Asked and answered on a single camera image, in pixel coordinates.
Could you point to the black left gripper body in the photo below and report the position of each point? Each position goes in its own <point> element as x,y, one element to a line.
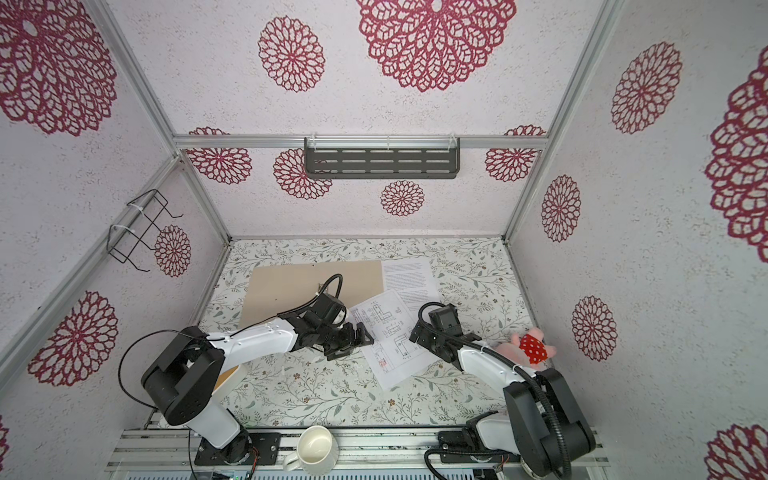
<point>336,339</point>

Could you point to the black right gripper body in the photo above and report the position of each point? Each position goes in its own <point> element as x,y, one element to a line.
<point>427,337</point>

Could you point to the white technical drawing sheet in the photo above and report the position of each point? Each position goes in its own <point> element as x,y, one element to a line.
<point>390,318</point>

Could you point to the white printed text sheet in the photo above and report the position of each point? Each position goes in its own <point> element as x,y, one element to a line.
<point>412,279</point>

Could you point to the beige manila folder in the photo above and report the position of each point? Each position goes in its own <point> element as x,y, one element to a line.
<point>274,289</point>

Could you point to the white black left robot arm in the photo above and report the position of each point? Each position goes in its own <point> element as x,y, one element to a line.
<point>182,380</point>

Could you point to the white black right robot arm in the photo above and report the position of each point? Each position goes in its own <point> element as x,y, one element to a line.
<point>543,425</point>

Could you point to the pink pig plush toy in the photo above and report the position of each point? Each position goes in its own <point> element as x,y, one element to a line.
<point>528,350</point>

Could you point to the white ceramic mug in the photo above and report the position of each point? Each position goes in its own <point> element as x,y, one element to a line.
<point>316,453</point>

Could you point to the white wooden-top tissue box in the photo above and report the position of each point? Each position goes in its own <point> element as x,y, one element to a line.
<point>228,381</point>

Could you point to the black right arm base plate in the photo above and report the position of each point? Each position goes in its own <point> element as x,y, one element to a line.
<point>462,441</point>

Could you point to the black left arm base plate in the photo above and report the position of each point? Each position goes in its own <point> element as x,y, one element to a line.
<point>248,448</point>

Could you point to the grey slotted wall shelf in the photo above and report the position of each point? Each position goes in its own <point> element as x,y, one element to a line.
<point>382,159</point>

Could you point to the black wire wall rack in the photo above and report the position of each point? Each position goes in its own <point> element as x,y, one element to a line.
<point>146,215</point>

